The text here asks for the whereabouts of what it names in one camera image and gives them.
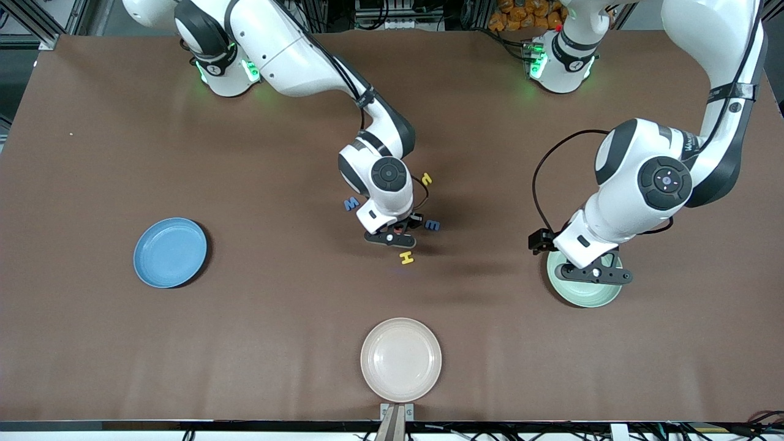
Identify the green round plate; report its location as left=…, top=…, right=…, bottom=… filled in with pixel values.
left=546, top=248, right=625, bottom=308

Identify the beige round plate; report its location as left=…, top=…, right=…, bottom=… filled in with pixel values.
left=360, top=317, right=443, bottom=404

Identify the blue round plate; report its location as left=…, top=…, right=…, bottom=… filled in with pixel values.
left=133, top=217, right=209, bottom=289

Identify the white power strip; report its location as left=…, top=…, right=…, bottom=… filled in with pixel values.
left=354, top=0, right=445, bottom=31

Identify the orange packaged items pile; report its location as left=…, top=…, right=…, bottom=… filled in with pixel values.
left=488, top=0, right=564, bottom=32

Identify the brown table cover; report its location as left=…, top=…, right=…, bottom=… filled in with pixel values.
left=0, top=29, right=784, bottom=423

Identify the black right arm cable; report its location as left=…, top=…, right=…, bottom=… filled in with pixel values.
left=269, top=0, right=431, bottom=215

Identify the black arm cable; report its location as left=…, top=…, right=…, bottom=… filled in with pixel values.
left=531, top=0, right=767, bottom=236
left=269, top=0, right=431, bottom=215

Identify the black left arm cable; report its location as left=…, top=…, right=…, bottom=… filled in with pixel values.
left=531, top=0, right=767, bottom=236

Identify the metal table edge bracket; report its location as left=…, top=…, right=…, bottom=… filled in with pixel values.
left=380, top=403, right=415, bottom=441

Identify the aluminium frame profile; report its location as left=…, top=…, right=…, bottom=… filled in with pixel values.
left=0, top=0, right=80, bottom=51

